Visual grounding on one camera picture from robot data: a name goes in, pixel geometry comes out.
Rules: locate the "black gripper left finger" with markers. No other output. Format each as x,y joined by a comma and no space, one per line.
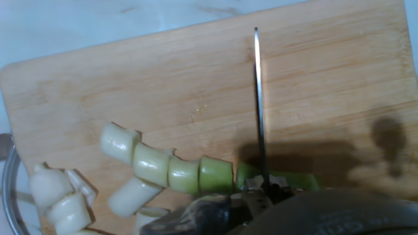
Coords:
196,215

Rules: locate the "steel cleaver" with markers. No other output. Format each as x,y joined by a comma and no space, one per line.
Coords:
259,114

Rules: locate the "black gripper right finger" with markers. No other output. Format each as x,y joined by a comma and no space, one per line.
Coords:
279,192

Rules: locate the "single white green scallion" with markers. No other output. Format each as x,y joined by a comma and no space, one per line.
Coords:
297,181

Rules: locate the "wooden cutting board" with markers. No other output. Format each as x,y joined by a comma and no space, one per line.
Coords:
163,81

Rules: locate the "short pale green scallion piece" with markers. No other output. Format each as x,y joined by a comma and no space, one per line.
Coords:
183,176
151,164

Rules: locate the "short white scallion piece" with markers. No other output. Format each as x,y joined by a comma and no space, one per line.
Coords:
132,197
145,220
68,212
119,143

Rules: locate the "long white scallion piece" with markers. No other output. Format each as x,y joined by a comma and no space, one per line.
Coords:
86,232

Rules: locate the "white scallion root bulb piece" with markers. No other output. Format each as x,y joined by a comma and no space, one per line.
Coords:
49,187

